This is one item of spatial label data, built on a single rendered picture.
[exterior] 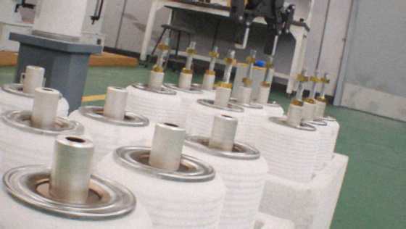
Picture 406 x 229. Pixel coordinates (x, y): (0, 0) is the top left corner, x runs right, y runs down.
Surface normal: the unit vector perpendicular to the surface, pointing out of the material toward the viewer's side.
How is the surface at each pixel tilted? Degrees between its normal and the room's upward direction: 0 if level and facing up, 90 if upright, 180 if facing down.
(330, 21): 90
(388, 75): 90
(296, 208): 90
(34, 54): 92
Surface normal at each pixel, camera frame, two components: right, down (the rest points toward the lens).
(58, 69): 0.47, 0.22
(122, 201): 0.14, -0.98
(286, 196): -0.36, 0.05
